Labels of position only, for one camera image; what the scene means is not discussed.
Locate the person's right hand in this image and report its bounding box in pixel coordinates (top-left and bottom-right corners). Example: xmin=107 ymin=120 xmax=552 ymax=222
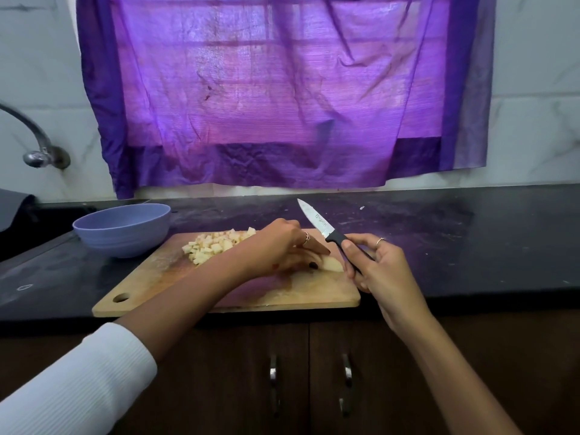
xmin=340 ymin=233 xmax=434 ymax=334

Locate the person's left hand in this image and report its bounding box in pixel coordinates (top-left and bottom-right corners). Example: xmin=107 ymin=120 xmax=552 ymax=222
xmin=227 ymin=218 xmax=333 ymax=282

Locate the potato slice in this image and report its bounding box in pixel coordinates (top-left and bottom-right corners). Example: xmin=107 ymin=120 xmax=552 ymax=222
xmin=321 ymin=253 xmax=346 ymax=274

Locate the black handled knife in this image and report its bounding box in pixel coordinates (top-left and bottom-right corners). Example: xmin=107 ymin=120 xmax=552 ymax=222
xmin=296 ymin=197 xmax=377 ymax=265

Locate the pile of diced potato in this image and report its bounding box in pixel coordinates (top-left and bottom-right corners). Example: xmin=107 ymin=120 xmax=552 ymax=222
xmin=181 ymin=227 xmax=259 ymax=267

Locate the blue bowl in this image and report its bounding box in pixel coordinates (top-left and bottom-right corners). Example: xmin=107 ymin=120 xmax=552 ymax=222
xmin=72 ymin=202 xmax=172 ymax=260

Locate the person's right forearm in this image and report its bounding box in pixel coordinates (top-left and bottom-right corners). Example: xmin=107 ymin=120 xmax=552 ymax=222
xmin=399 ymin=308 xmax=525 ymax=435

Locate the wooden cutting board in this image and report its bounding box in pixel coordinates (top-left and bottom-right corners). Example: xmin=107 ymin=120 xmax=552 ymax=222
xmin=91 ymin=228 xmax=362 ymax=319

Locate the purple cloth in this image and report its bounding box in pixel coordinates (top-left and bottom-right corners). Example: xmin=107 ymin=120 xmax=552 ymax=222
xmin=75 ymin=0 xmax=498 ymax=200

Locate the dark sink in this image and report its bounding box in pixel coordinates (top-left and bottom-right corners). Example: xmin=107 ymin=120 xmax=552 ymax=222
xmin=0 ymin=202 xmax=96 ymax=263

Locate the metal faucet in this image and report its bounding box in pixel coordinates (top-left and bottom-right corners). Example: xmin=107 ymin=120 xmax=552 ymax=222
xmin=0 ymin=102 xmax=72 ymax=170

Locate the grey cloth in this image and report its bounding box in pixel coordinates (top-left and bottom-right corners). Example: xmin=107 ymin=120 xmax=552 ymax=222
xmin=0 ymin=188 xmax=39 ymax=234

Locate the metal cabinet handle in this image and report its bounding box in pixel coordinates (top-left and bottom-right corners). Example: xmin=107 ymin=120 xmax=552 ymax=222
xmin=267 ymin=354 xmax=281 ymax=415
xmin=338 ymin=353 xmax=355 ymax=417

